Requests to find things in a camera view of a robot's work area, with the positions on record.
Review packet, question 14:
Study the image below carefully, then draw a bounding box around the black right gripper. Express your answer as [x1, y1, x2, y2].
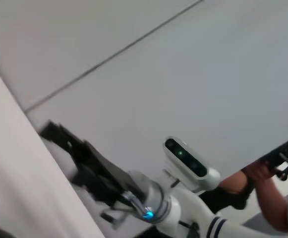
[40, 119, 145, 224]

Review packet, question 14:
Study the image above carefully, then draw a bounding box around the bare person forearm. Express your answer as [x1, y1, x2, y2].
[254, 173, 288, 233]
[219, 170, 249, 195]

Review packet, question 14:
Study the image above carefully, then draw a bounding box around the bare person hand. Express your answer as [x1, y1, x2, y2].
[241, 160, 275, 179]

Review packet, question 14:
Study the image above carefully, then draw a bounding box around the black handheld teleoperation device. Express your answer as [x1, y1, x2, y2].
[259, 132, 288, 182]

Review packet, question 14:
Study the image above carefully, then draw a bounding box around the metal right gripper cable connector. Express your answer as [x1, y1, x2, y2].
[122, 190, 146, 213]

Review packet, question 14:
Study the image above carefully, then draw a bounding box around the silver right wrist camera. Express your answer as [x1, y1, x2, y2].
[162, 135, 221, 193]

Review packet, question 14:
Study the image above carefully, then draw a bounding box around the black arm strap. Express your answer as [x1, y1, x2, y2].
[199, 177, 256, 214]

